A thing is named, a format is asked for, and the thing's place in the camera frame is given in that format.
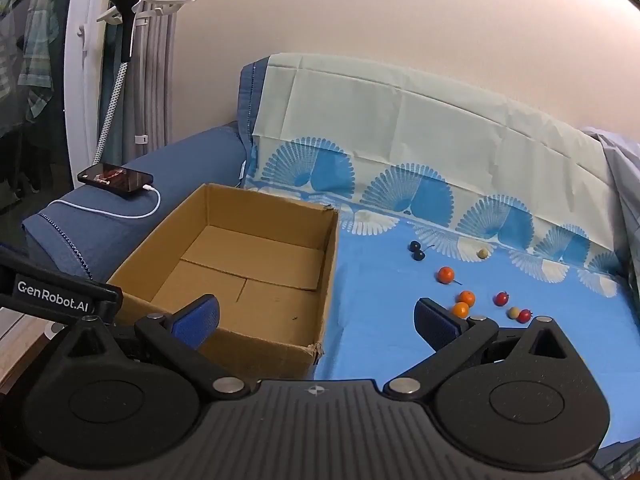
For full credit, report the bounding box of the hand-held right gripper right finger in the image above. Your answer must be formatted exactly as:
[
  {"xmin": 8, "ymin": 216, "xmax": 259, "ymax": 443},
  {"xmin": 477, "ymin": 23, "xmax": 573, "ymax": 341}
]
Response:
[{"xmin": 384, "ymin": 297, "xmax": 582, "ymax": 402}]

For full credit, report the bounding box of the smartphone with white cable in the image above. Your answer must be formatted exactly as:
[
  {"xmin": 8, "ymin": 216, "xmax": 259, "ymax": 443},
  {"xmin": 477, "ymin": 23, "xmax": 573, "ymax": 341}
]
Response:
[{"xmin": 47, "ymin": 185, "xmax": 162, "ymax": 220}]

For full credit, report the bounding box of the black garment steamer with hose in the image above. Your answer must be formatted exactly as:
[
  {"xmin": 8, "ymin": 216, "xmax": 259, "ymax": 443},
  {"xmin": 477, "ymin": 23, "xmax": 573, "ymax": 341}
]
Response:
[{"xmin": 92, "ymin": 0, "xmax": 143, "ymax": 167}]

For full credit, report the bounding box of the plaid shirt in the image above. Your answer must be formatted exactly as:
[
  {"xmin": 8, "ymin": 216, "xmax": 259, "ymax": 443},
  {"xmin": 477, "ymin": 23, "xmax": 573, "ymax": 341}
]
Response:
[{"xmin": 0, "ymin": 0, "xmax": 62, "ymax": 123}]

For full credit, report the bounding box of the blue fan print sheet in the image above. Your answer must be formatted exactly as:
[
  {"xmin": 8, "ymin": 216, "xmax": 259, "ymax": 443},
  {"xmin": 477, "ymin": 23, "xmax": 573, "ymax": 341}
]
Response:
[{"xmin": 252, "ymin": 52, "xmax": 640, "ymax": 461}]

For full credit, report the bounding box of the black smartphone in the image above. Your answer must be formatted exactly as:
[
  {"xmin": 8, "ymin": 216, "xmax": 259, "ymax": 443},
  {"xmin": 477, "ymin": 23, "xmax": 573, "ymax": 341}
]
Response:
[{"xmin": 77, "ymin": 162, "xmax": 154, "ymax": 201}]

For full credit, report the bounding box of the grey curtain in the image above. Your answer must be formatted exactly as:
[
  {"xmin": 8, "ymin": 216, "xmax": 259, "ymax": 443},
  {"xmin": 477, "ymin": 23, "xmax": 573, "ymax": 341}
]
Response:
[{"xmin": 112, "ymin": 0, "xmax": 188, "ymax": 161}]

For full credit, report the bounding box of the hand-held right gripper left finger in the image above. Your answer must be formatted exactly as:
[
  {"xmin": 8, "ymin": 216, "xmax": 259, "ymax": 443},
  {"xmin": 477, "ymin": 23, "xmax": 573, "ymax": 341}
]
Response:
[{"xmin": 60, "ymin": 294, "xmax": 253, "ymax": 403}]

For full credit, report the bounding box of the white door frame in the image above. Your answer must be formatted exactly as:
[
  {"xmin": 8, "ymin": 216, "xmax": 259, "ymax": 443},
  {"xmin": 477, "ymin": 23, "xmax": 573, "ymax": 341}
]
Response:
[{"xmin": 64, "ymin": 0, "xmax": 122, "ymax": 196}]

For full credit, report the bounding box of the brown cardboard box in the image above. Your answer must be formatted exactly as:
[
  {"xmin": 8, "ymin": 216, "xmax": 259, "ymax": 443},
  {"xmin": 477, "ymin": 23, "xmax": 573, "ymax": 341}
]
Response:
[{"xmin": 106, "ymin": 182, "xmax": 340, "ymax": 381}]

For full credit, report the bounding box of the grey cloth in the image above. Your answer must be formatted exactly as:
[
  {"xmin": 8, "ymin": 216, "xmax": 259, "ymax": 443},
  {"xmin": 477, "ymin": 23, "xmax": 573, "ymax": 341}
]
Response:
[{"xmin": 580, "ymin": 127, "xmax": 640, "ymax": 311}]

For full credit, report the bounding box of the pair of black cherries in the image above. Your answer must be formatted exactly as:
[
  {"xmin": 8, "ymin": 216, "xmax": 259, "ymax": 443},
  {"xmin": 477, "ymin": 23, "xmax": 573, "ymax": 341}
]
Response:
[{"xmin": 409, "ymin": 240, "xmax": 437, "ymax": 262}]

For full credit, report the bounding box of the blue sofa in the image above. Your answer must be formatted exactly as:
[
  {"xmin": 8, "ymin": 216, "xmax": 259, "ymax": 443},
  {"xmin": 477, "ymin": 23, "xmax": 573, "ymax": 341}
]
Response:
[{"xmin": 21, "ymin": 62, "xmax": 271, "ymax": 283}]

